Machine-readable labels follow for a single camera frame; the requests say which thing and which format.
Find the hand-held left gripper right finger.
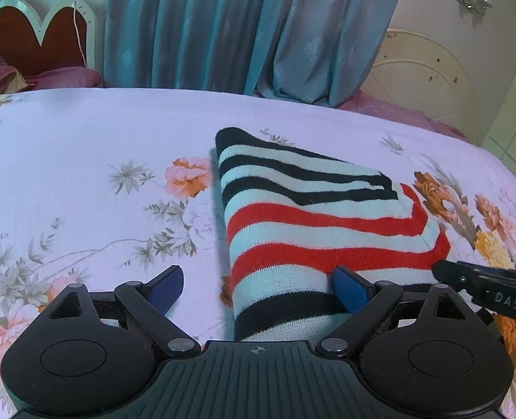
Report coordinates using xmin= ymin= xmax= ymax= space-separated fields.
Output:
xmin=316 ymin=265 xmax=465 ymax=357

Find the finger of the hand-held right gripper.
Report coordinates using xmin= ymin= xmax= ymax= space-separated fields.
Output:
xmin=432 ymin=259 xmax=477 ymax=293

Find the cream round headboard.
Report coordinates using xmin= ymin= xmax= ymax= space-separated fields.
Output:
xmin=360 ymin=29 xmax=482 ymax=146

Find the red headboard with white trim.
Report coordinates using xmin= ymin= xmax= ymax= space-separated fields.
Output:
xmin=0 ymin=0 xmax=102 ymax=80

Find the pink blanket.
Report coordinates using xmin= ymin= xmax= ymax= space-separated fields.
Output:
xmin=336 ymin=89 xmax=467 ymax=140

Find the floral white bed sheet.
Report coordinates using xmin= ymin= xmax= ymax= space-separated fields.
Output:
xmin=0 ymin=87 xmax=516 ymax=419

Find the magenta pillow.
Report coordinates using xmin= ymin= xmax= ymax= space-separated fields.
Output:
xmin=22 ymin=67 xmax=107 ymax=91

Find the teal curtain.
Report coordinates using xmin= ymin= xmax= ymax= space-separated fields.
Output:
xmin=103 ymin=0 xmax=411 ymax=108

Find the striped knit sweater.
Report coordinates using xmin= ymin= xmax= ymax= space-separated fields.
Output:
xmin=214 ymin=127 xmax=452 ymax=342

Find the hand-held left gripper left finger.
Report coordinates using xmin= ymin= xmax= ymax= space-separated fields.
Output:
xmin=44 ymin=265 xmax=203 ymax=357

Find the white cable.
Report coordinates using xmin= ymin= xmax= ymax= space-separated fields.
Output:
xmin=72 ymin=1 xmax=88 ymax=69

